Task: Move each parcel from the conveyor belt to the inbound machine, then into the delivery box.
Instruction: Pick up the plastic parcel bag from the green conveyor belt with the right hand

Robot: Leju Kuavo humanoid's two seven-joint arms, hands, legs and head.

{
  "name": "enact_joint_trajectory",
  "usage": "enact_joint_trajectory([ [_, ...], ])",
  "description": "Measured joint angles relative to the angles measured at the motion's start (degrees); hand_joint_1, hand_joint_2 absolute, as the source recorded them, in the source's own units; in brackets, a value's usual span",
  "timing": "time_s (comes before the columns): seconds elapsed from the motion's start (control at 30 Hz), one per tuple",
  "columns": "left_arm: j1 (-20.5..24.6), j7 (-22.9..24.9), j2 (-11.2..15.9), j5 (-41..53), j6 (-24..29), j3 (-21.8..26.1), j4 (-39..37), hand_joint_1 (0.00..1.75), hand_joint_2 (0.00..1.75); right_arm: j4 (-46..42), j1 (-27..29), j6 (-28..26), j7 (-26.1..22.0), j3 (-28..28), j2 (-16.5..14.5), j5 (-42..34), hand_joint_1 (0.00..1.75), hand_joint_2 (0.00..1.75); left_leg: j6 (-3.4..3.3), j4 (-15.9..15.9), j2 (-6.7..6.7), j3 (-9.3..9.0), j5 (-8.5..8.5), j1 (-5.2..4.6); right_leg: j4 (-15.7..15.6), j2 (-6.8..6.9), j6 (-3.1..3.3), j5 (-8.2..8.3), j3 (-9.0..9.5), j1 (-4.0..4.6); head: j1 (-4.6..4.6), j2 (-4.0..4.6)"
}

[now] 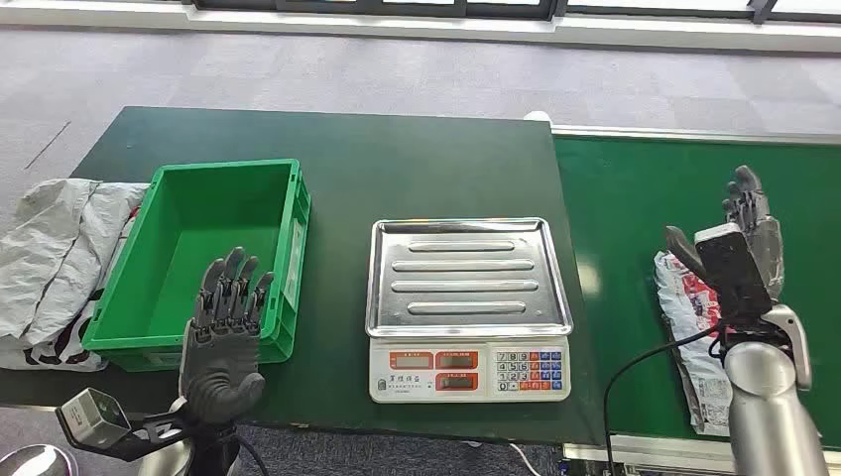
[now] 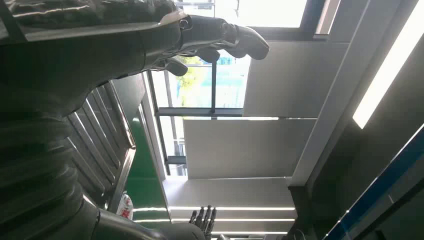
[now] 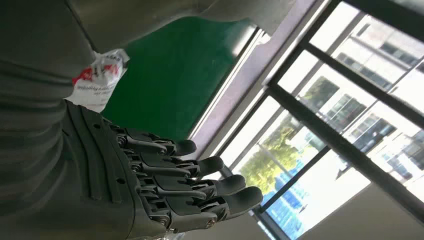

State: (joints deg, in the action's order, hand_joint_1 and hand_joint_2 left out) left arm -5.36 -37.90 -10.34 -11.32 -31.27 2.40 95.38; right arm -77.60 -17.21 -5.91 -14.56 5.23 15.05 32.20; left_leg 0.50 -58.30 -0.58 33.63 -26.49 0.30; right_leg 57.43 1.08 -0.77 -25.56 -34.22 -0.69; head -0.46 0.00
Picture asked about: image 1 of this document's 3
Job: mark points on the grey parcel bag red print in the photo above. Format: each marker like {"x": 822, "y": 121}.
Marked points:
{"x": 690, "y": 315}

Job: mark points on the silver round robot joint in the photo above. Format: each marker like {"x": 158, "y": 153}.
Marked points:
{"x": 33, "y": 462}

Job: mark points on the silver conveyor frame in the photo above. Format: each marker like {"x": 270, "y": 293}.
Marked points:
{"x": 657, "y": 133}

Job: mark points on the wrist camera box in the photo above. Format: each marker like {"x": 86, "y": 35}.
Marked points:
{"x": 92, "y": 418}
{"x": 732, "y": 269}

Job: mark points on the white parcel bag black print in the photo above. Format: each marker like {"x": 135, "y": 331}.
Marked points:
{"x": 59, "y": 348}

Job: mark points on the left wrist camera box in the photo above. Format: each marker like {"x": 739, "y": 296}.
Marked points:
{"x": 92, "y": 418}

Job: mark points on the dark window frame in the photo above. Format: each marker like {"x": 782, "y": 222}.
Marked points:
{"x": 394, "y": 6}

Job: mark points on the green conveyor belt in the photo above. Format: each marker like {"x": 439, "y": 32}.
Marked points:
{"x": 631, "y": 263}

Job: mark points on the plain grey parcel bag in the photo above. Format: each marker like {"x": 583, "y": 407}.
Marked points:
{"x": 98, "y": 236}
{"x": 39, "y": 256}

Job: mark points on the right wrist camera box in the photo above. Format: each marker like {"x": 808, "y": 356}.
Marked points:
{"x": 732, "y": 269}

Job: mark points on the stainless steel scale tray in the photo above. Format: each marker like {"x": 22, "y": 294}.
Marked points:
{"x": 466, "y": 276}

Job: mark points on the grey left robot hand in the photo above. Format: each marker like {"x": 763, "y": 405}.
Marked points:
{"x": 220, "y": 368}

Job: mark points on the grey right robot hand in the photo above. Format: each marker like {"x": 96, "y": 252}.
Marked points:
{"x": 765, "y": 243}

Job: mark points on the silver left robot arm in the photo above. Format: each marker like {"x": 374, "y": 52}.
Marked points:
{"x": 167, "y": 460}

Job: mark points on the white electronic scale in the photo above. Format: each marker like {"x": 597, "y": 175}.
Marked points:
{"x": 460, "y": 378}

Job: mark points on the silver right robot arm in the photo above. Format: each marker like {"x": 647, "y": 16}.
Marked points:
{"x": 769, "y": 401}

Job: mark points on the green plastic crate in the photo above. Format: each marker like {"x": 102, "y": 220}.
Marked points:
{"x": 190, "y": 236}

